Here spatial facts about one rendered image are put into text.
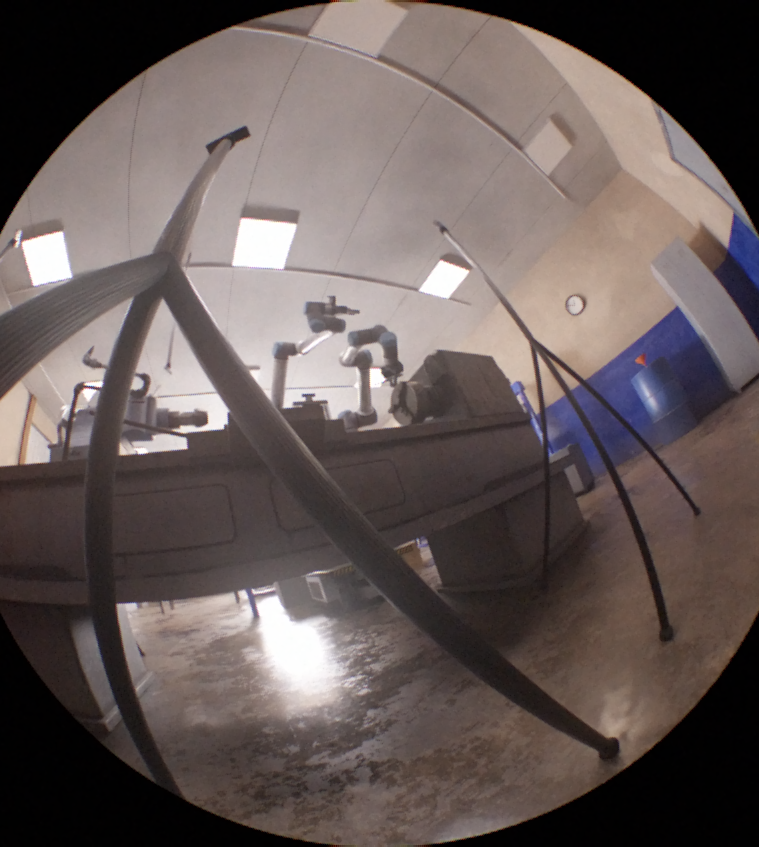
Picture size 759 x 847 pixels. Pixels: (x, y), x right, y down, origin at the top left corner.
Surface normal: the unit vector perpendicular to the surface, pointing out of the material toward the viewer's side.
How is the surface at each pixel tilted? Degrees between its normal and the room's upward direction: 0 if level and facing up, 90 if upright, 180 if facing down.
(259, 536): 90
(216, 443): 90
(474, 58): 180
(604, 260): 90
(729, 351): 90
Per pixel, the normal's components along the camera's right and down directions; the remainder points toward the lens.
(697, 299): -0.85, 0.08
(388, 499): 0.43, -0.47
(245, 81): 0.31, 0.88
